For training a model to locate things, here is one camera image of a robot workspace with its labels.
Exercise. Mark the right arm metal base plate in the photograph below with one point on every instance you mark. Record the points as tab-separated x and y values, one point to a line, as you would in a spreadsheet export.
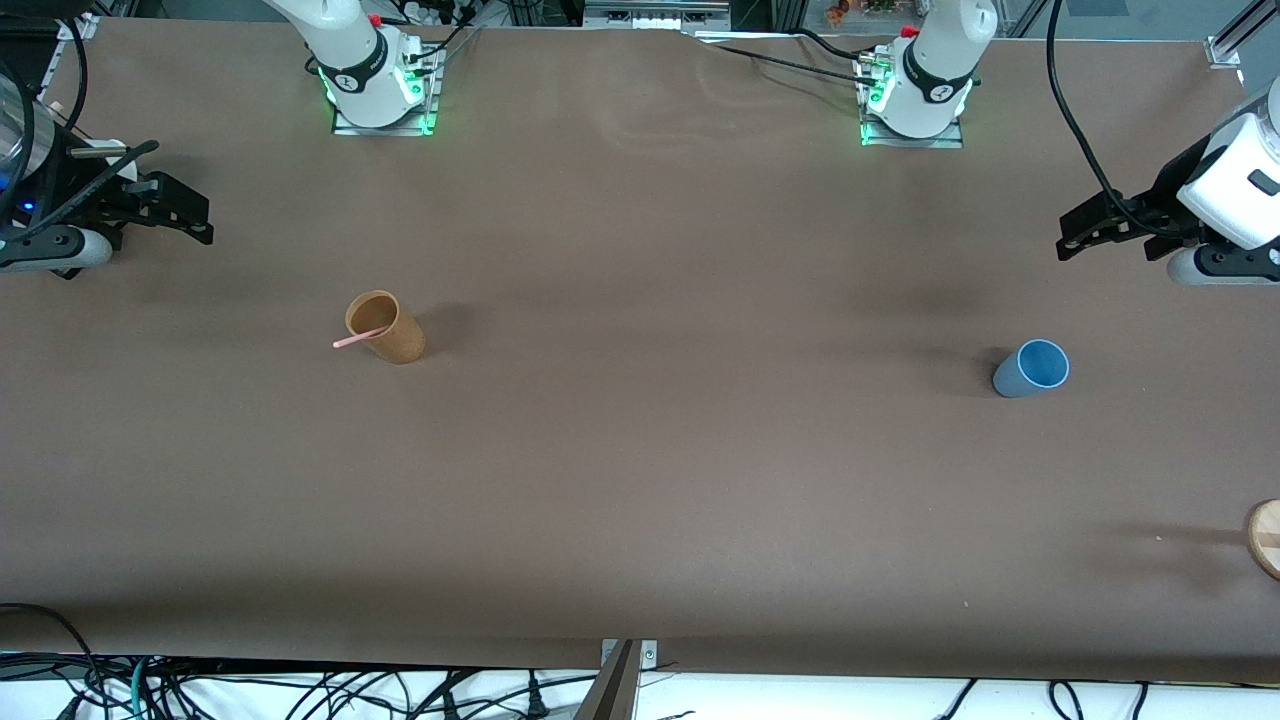
402	130

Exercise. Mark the white power strip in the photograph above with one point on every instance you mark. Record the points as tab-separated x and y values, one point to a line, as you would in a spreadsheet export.
435	12

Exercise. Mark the brown wooden cup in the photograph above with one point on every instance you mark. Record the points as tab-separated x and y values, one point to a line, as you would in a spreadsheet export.
398	335

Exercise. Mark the silver table corner bracket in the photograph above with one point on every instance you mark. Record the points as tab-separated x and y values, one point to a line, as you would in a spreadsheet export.
78	27
1225	50

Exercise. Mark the dark metal pole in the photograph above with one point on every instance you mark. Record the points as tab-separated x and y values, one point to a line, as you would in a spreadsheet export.
610	695

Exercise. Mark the round wooden coaster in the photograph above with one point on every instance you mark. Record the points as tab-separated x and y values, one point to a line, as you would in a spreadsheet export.
1268	540

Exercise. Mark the pink chopstick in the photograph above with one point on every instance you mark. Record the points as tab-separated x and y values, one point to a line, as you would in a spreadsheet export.
350	341

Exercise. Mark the blue cup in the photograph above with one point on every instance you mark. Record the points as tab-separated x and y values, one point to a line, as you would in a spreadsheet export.
1020	378

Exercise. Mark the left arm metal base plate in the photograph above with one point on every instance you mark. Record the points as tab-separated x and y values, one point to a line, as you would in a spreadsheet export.
950	143

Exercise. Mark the aluminium frame rail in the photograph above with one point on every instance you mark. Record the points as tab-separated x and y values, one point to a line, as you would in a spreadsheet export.
655	12

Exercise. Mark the silver table edge bracket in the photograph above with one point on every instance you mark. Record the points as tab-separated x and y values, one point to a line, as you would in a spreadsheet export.
648	655

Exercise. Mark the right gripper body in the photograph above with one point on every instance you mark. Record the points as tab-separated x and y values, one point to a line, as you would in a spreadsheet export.
88	195

